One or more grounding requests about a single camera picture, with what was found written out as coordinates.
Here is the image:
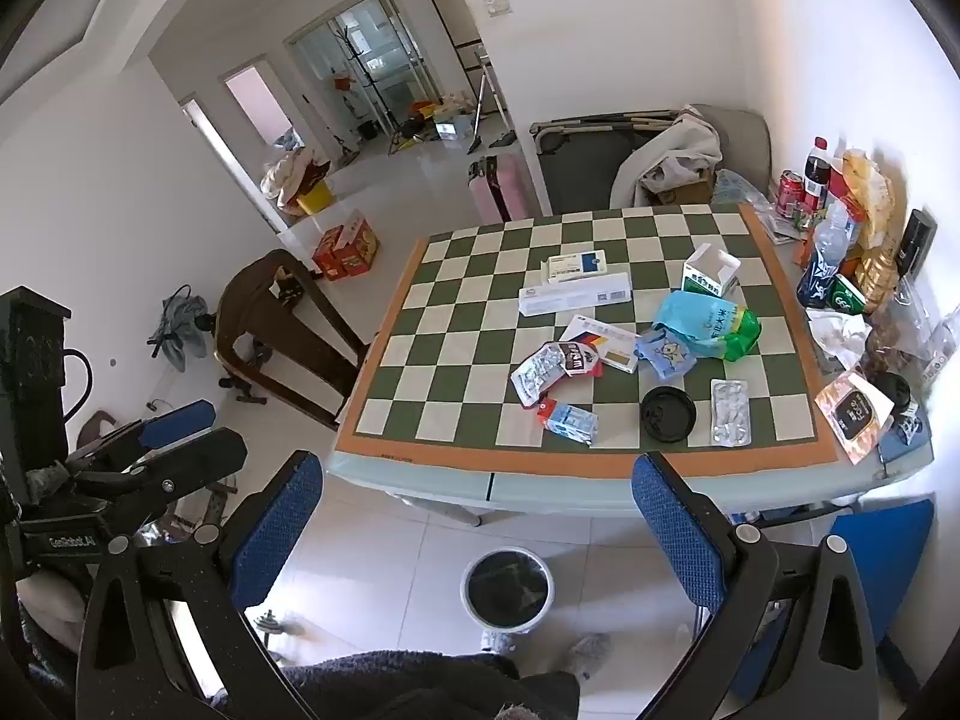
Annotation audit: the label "clear bottle blue label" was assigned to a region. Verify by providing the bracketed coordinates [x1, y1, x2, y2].
[796, 202, 852, 308]

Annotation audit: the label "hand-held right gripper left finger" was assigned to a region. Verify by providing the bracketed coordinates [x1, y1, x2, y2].
[75, 450, 325, 720]

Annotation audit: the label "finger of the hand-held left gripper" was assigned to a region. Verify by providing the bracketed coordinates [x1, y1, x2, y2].
[66, 399, 217, 475]
[73, 426, 249, 550]

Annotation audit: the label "white cloth bundle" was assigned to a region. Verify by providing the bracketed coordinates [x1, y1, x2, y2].
[259, 146, 331, 211]

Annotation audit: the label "white and black snack pouch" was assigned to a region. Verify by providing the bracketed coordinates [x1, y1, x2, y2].
[814, 367, 897, 464]

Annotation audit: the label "blue printed packet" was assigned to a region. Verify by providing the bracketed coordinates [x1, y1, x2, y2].
[877, 412, 935, 466]

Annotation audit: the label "blue and green plastic bag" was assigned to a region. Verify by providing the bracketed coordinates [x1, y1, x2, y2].
[652, 291, 762, 362]

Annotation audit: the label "dark folding bed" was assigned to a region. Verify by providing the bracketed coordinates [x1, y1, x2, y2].
[529, 111, 680, 215]

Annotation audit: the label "cola bottle red label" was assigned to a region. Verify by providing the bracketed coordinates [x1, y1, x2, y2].
[802, 136, 832, 215]

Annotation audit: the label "flat white box colour stripes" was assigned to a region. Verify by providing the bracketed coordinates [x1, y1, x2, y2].
[559, 313, 642, 374]

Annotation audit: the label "white bin with black liner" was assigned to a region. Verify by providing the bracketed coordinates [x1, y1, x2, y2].
[460, 547, 556, 635]

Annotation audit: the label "gold foil bag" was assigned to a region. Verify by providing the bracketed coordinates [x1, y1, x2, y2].
[855, 244, 901, 312]

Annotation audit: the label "long white cardboard box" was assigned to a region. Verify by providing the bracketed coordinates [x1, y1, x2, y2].
[519, 275, 632, 318]

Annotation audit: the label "green checkered tablecloth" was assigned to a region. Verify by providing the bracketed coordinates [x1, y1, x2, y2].
[334, 202, 837, 481]

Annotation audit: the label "white and blue medicine box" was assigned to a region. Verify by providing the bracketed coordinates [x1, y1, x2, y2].
[541, 250, 608, 286]

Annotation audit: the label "crumpled white tissue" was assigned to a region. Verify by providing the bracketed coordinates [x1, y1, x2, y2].
[806, 311, 871, 372]

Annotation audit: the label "glass sliding door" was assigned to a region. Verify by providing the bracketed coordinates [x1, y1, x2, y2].
[285, 0, 443, 136]

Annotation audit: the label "red blue white packet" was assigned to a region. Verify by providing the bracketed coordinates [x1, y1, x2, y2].
[536, 397, 599, 445]

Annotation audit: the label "green and white open carton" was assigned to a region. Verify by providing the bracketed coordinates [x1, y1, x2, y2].
[681, 243, 742, 299]

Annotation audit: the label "grey armchair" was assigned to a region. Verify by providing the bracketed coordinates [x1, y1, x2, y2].
[686, 103, 773, 200]

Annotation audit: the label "dark wooden chair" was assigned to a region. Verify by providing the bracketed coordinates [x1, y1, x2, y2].
[214, 249, 372, 430]

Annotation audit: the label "small blue printed pouch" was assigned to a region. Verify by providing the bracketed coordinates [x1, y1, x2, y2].
[636, 326, 695, 380]

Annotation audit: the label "red drink can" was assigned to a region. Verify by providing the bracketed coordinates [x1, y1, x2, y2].
[776, 169, 805, 218]

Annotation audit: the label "dark red snack wrapper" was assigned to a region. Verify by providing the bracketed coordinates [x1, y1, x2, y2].
[559, 341, 605, 380]

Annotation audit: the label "yellow snack bag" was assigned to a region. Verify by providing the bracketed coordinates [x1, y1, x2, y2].
[832, 148, 897, 256]

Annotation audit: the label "black coat rack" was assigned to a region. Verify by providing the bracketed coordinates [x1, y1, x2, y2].
[330, 19, 398, 143]

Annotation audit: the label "pink suitcase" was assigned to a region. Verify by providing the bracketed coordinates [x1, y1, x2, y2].
[469, 152, 530, 224]

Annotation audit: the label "black round lid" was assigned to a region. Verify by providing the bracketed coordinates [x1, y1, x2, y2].
[640, 386, 697, 442]

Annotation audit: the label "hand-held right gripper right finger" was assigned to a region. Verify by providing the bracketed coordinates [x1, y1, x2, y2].
[631, 451, 880, 720]

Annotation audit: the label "blue chair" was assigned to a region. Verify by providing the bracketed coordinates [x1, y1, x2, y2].
[731, 499, 937, 698]

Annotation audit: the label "silver foil snack wrapper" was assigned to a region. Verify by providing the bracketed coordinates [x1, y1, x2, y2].
[511, 341, 571, 410]

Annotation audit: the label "red cardboard box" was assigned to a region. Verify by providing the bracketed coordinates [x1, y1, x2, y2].
[311, 216, 382, 282]

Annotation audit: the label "silver blister pack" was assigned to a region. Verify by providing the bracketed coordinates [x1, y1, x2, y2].
[709, 379, 751, 447]

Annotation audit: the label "beige blanket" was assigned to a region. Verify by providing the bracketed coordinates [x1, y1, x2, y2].
[609, 111, 725, 207]

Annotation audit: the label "clear plastic bag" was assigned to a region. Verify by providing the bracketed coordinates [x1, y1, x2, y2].
[892, 277, 960, 391]

